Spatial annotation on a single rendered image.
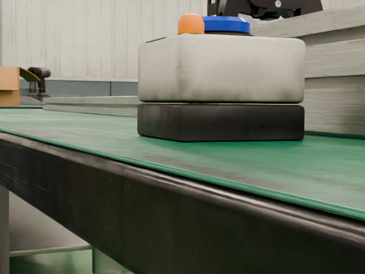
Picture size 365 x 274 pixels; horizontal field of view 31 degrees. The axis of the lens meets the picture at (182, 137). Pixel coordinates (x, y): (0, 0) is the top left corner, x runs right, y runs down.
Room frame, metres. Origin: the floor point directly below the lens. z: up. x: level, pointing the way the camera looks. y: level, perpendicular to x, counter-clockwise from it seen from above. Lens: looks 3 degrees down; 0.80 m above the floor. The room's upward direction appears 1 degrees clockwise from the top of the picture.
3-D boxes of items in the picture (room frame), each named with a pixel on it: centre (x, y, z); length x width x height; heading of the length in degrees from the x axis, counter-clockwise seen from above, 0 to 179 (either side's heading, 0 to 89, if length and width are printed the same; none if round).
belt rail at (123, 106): (1.21, 0.15, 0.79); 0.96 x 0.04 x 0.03; 22
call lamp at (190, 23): (0.38, 0.00, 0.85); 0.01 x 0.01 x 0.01
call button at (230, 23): (0.41, -0.02, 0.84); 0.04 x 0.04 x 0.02
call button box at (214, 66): (0.42, -0.03, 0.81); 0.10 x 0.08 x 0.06; 112
